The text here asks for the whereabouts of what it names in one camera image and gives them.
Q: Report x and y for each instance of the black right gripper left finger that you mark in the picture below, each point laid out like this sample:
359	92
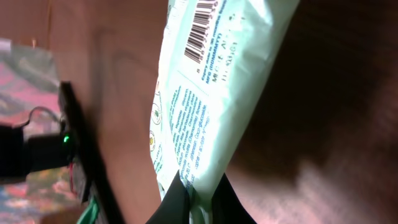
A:
175	207

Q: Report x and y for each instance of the mint green wipes pack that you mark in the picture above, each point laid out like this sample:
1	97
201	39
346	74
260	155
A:
215	59

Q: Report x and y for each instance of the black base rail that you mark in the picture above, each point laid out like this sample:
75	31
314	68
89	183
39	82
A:
89	155

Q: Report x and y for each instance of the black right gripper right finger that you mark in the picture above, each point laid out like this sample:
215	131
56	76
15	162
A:
226	207

